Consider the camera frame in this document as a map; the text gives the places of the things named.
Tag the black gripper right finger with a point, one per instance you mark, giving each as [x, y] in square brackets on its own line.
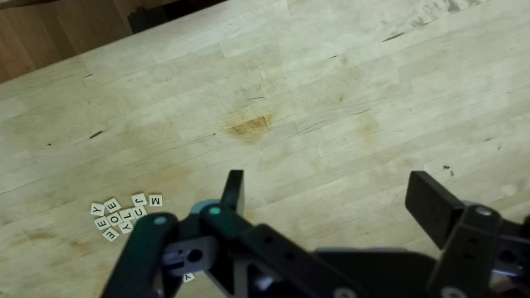
[436, 209]

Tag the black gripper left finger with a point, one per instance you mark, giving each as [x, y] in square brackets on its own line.
[150, 254]

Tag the white letter tile Y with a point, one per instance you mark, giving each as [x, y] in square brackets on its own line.
[99, 209]
[128, 226]

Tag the white letter tile U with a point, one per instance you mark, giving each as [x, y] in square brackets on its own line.
[140, 213]

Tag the white letter tile E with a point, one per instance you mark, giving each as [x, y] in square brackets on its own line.
[102, 223]
[110, 234]

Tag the white letter tile L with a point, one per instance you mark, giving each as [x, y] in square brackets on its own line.
[127, 214]

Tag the white letter tile O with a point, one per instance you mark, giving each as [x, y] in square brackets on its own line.
[115, 219]

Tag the white letter tile M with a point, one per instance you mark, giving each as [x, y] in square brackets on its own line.
[157, 201]

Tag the white letter tile J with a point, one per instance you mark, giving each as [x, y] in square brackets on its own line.
[138, 199]

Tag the white letter tile B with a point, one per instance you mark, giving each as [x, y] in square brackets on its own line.
[113, 204]

